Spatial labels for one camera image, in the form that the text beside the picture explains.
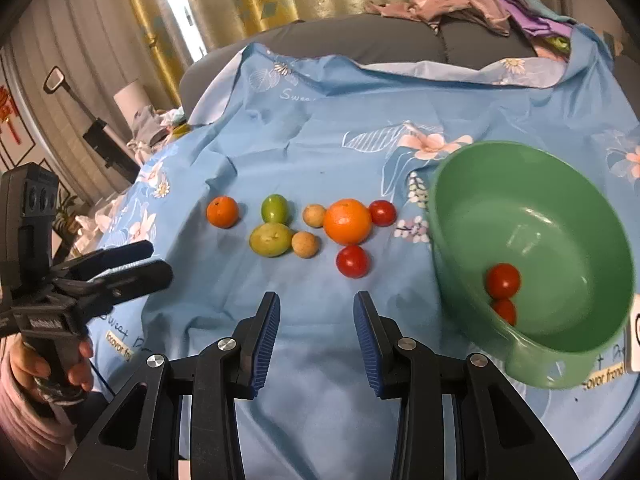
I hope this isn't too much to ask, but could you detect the blue floral bed sheet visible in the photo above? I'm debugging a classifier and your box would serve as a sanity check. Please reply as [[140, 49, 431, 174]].
[[75, 25, 640, 480]]

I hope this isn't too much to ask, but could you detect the potted plant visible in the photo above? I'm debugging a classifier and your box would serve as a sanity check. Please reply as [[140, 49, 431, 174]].
[[51, 194, 82, 237]]

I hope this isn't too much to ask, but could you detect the teal cloth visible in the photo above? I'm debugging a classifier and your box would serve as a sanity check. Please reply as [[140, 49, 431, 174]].
[[520, 0, 585, 27]]

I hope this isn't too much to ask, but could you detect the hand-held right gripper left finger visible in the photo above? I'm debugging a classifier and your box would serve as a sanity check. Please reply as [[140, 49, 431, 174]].
[[57, 291, 282, 480]]

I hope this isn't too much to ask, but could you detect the green patterned cloth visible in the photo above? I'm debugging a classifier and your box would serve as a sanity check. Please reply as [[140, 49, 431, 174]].
[[542, 34, 572, 57]]

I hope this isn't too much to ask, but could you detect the person's left hand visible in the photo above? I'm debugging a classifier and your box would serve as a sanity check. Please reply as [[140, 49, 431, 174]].
[[10, 334, 96, 407]]

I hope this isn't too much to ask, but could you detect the white card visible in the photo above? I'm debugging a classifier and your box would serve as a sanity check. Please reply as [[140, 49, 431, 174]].
[[626, 294, 640, 374]]

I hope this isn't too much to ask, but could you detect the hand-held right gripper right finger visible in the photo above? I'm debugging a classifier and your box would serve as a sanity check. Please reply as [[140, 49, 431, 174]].
[[353, 290, 581, 480]]

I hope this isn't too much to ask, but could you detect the small orange tangerine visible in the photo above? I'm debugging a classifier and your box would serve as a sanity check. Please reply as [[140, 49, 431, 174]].
[[206, 196, 240, 229]]

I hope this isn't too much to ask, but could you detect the large green fruit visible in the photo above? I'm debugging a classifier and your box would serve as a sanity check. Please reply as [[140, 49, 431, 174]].
[[249, 222, 293, 258]]

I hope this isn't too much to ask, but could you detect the purple garment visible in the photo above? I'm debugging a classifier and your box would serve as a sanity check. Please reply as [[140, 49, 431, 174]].
[[495, 0, 576, 38]]

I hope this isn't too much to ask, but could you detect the grey sofa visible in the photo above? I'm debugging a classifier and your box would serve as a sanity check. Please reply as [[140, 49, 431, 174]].
[[179, 12, 640, 126]]

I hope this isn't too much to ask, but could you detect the red cherry tomato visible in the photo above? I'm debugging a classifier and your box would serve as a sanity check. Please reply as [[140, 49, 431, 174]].
[[485, 263, 522, 299], [335, 245, 371, 279], [368, 200, 397, 227]]

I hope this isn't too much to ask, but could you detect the white cylinder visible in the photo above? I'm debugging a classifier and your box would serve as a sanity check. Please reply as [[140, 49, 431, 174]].
[[113, 80, 152, 127]]

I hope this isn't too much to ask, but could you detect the large orange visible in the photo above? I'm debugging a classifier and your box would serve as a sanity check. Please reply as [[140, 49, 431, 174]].
[[323, 199, 373, 246]]

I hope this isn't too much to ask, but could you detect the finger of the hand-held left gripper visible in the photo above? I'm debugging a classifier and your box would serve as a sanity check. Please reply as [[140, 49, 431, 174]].
[[52, 259, 174, 322], [50, 240, 154, 283]]

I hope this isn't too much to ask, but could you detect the green plastic bowl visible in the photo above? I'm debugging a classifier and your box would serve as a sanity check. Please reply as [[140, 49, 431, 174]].
[[429, 141, 637, 391]]

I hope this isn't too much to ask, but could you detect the small green fruit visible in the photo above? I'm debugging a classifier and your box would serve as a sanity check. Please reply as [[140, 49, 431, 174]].
[[260, 194, 290, 225]]

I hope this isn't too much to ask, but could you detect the black stick vacuum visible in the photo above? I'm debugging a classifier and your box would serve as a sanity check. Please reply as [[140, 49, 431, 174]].
[[43, 66, 142, 187]]

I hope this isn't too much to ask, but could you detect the pile of mixed clothes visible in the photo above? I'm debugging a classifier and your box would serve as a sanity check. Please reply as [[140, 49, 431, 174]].
[[127, 105, 192, 153]]

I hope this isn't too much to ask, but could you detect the red wall ornament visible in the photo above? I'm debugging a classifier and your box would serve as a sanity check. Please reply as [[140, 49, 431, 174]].
[[0, 84, 23, 147]]

